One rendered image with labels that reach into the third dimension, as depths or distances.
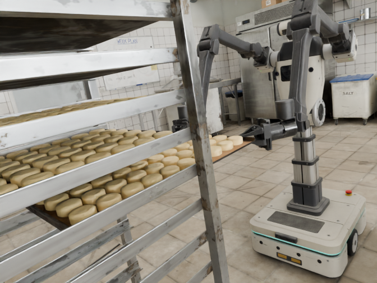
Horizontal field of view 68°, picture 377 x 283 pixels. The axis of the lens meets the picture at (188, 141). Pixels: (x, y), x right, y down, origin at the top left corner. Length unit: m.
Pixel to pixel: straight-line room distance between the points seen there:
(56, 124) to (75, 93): 4.29
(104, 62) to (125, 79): 4.59
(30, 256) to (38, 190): 0.10
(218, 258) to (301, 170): 1.16
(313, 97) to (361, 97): 3.36
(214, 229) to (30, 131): 0.47
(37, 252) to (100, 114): 0.24
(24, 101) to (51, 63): 4.08
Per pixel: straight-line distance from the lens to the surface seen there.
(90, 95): 0.99
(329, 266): 1.75
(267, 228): 1.80
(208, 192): 0.68
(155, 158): 0.80
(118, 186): 0.65
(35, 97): 4.59
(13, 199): 0.48
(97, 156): 0.56
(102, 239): 1.07
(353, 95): 5.03
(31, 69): 0.48
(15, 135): 0.46
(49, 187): 0.49
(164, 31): 5.77
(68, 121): 0.49
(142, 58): 0.58
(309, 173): 1.82
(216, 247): 0.76
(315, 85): 1.67
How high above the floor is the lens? 1.19
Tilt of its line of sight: 13 degrees down
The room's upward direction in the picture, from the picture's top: 9 degrees counter-clockwise
